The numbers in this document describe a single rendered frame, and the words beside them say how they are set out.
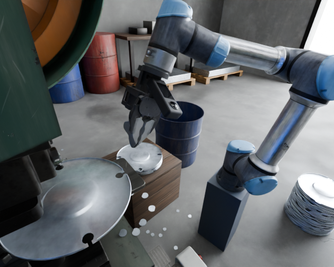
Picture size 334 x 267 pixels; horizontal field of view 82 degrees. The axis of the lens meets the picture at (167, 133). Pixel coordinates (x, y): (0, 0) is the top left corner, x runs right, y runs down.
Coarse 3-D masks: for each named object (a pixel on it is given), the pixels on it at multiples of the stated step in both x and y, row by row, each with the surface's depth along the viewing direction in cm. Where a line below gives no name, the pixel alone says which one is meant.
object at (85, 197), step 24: (72, 168) 56; (96, 168) 56; (120, 168) 56; (48, 192) 47; (72, 192) 48; (96, 192) 48; (120, 192) 49; (48, 216) 42; (72, 216) 42; (96, 216) 43; (120, 216) 42; (0, 240) 38; (24, 240) 38; (48, 240) 38; (72, 240) 38; (96, 240) 38
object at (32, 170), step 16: (16, 160) 29; (32, 160) 33; (48, 160) 35; (0, 176) 29; (16, 176) 30; (32, 176) 32; (48, 176) 36; (0, 192) 30; (16, 192) 31; (32, 192) 33; (0, 208) 31
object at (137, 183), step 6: (114, 162) 59; (120, 162) 59; (126, 162) 59; (126, 168) 56; (132, 168) 57; (120, 174) 54; (132, 174) 55; (138, 174) 55; (132, 180) 53; (138, 180) 53; (132, 186) 51; (138, 186) 51; (144, 186) 52; (132, 192) 50
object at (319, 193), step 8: (304, 176) 130; (312, 176) 130; (320, 176) 130; (304, 184) 124; (312, 184) 124; (320, 184) 123; (328, 184) 124; (304, 192) 118; (312, 192) 118; (320, 192) 118; (328, 192) 118; (320, 200) 113; (328, 200) 113
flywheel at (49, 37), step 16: (32, 0) 54; (48, 0) 56; (64, 0) 56; (80, 0) 58; (32, 16) 56; (48, 16) 56; (64, 16) 58; (32, 32) 57; (48, 32) 57; (64, 32) 59; (48, 48) 59
